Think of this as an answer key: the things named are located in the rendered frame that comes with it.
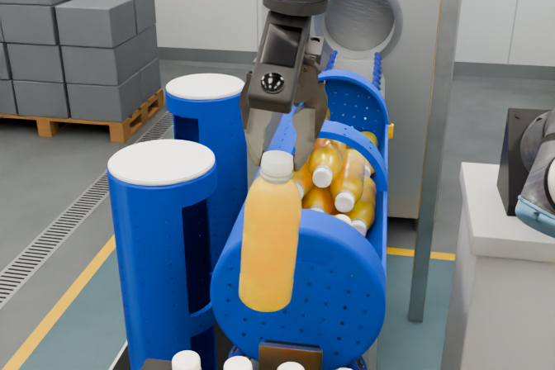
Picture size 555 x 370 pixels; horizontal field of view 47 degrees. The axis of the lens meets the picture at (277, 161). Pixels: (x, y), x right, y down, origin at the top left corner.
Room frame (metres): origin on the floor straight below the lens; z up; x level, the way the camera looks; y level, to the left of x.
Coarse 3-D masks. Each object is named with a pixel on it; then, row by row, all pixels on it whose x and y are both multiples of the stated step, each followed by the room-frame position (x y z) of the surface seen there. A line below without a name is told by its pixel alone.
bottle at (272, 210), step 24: (264, 192) 0.69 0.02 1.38; (288, 192) 0.69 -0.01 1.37; (264, 216) 0.68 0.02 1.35; (288, 216) 0.68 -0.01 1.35; (264, 240) 0.68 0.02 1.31; (288, 240) 0.68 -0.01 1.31; (240, 264) 0.71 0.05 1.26; (264, 264) 0.68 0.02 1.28; (288, 264) 0.69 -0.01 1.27; (240, 288) 0.70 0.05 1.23; (264, 288) 0.68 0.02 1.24; (288, 288) 0.69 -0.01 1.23
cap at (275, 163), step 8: (272, 152) 0.72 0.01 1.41; (280, 152) 0.72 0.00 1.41; (264, 160) 0.70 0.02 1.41; (272, 160) 0.70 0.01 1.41; (280, 160) 0.70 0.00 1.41; (288, 160) 0.70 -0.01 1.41; (264, 168) 0.70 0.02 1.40; (272, 168) 0.69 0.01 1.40; (280, 168) 0.69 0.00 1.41; (288, 168) 0.69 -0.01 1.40; (280, 176) 0.69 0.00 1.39
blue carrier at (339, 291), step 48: (336, 96) 1.70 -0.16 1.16; (288, 144) 1.21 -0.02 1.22; (384, 144) 1.53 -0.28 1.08; (384, 192) 1.21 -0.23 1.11; (240, 240) 0.86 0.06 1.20; (336, 240) 0.84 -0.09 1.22; (384, 240) 1.02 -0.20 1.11; (336, 288) 0.83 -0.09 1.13; (384, 288) 0.84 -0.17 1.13; (240, 336) 0.86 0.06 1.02; (288, 336) 0.84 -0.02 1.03; (336, 336) 0.83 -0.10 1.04
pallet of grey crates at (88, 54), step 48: (0, 0) 4.31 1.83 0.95; (48, 0) 4.23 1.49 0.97; (96, 0) 4.44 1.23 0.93; (144, 0) 4.72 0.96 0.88; (0, 48) 4.31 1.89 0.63; (48, 48) 4.25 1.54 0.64; (96, 48) 4.19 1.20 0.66; (144, 48) 4.67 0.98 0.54; (0, 96) 4.33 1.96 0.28; (48, 96) 4.26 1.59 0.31; (96, 96) 4.19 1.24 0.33; (144, 96) 4.58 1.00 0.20
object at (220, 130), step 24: (168, 96) 2.12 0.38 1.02; (192, 120) 2.31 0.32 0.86; (216, 120) 2.06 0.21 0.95; (240, 120) 2.13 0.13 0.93; (216, 144) 2.06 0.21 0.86; (240, 144) 2.13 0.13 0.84; (216, 168) 2.06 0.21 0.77; (240, 168) 2.12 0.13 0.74; (216, 192) 2.06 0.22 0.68; (240, 192) 2.12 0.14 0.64; (216, 216) 2.06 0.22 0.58; (216, 240) 2.06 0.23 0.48
